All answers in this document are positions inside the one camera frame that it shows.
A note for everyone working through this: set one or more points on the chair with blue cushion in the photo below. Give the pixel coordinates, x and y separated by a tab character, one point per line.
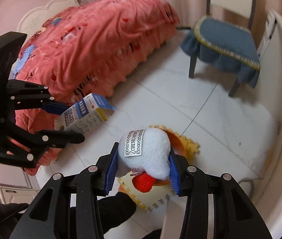
227	46

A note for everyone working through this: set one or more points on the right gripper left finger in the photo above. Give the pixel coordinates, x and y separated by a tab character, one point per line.
67	206

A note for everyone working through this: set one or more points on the white headboard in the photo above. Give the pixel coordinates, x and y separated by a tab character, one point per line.
32	21

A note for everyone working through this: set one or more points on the white plush toy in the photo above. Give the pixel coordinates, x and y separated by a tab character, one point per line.
144	154

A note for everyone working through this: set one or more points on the foam puzzle mat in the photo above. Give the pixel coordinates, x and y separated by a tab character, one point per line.
161	190

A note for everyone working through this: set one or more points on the blue white carton box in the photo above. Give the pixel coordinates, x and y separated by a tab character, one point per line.
86	115

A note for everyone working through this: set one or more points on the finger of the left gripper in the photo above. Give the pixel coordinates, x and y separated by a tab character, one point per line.
57	139
54	107

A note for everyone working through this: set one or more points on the white bedside cabinet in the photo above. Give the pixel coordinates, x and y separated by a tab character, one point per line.
21	192

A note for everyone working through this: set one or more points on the red bed quilt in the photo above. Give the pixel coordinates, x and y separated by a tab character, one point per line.
94	47

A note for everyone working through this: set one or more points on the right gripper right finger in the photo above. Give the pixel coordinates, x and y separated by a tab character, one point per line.
235	216

